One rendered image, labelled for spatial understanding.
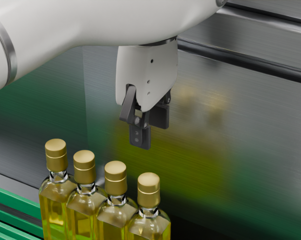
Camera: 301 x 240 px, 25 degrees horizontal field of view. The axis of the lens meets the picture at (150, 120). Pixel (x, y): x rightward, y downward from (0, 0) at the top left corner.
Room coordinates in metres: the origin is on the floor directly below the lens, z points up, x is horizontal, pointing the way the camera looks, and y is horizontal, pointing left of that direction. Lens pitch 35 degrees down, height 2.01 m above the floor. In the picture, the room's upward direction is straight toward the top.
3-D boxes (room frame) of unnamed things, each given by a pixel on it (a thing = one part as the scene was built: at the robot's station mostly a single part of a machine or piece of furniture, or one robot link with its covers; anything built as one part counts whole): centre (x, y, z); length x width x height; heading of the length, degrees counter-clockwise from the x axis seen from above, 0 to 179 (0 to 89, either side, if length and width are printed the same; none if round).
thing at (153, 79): (0.80, 0.00, 1.54); 0.10 x 0.07 x 0.11; 152
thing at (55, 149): (0.89, 0.15, 1.31); 0.04 x 0.04 x 0.04
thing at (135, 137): (0.77, 0.02, 1.45); 0.03 x 0.03 x 0.07; 62
